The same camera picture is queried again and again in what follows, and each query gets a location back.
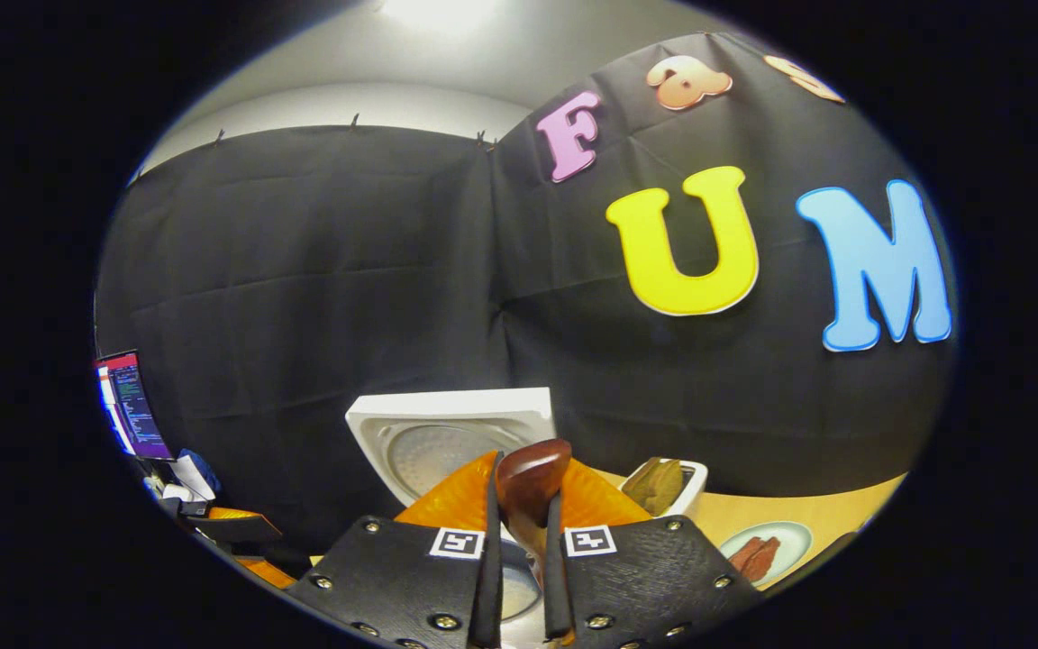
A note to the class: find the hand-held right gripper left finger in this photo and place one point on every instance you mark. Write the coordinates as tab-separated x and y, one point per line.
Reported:
487	577

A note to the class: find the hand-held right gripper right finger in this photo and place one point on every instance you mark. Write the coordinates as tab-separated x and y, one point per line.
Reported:
553	586

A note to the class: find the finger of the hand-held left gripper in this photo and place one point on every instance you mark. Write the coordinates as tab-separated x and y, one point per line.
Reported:
235	527
271	570

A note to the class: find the brown wooden spoon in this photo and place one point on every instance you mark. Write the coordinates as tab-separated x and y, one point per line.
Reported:
532	478

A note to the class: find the white rice cooker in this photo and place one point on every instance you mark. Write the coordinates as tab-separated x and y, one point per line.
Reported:
447	424

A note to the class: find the blue cloth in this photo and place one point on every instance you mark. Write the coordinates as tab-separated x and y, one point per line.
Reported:
205	469

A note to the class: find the white papers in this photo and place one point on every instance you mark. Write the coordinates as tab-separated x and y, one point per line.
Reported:
187	478

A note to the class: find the brown bread slice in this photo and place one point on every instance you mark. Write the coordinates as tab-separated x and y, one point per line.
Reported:
654	487

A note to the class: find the computer monitor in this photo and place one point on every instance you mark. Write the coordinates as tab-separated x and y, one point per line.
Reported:
133	406

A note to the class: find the white toaster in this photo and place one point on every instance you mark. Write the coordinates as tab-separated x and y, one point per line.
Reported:
696	487

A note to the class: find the brown meat slice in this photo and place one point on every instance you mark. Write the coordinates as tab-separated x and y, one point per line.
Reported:
744	554
764	561

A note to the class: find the pale green plate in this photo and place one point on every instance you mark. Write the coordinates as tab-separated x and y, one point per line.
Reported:
791	541

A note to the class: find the black backdrop cloth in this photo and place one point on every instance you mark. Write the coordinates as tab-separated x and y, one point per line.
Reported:
303	270

